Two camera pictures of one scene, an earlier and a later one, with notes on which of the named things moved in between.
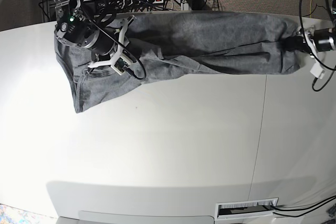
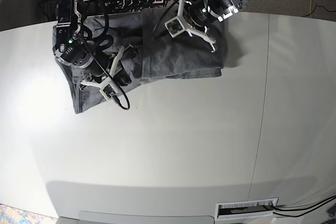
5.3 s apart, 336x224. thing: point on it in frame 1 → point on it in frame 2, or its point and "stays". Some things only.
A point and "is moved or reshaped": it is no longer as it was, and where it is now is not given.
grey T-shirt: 188,43 is moved or reshaped
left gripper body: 104,45 → 99,65
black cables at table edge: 304,209 stays
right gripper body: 324,41 → 199,14
